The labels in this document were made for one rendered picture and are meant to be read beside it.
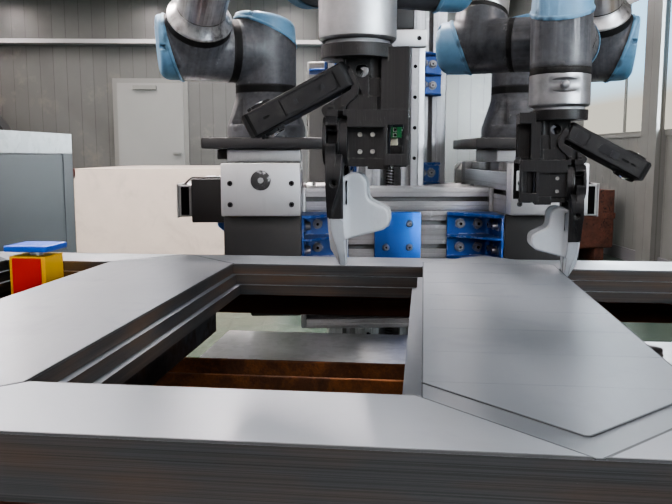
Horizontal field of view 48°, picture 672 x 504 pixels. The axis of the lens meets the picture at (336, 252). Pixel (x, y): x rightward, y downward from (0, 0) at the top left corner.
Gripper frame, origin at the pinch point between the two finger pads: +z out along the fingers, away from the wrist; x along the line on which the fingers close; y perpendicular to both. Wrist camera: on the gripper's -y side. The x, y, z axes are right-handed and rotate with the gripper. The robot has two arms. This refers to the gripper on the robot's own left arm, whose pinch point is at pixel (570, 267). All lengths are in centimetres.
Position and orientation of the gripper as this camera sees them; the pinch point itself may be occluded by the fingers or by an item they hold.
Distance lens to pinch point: 102.7
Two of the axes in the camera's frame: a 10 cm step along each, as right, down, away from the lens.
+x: -1.1, 1.3, -9.9
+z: 0.1, 9.9, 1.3
